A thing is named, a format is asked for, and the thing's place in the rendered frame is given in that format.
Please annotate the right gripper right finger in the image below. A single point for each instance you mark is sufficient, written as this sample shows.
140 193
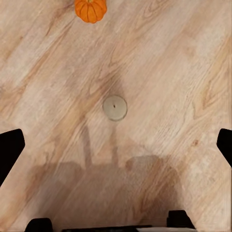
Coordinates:
224 143

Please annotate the pillar candle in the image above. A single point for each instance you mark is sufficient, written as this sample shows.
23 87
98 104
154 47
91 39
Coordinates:
115 108

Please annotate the pumpkin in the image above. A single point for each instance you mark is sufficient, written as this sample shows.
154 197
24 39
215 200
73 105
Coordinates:
90 10

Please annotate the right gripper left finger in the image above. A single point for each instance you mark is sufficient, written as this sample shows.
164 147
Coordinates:
12 144

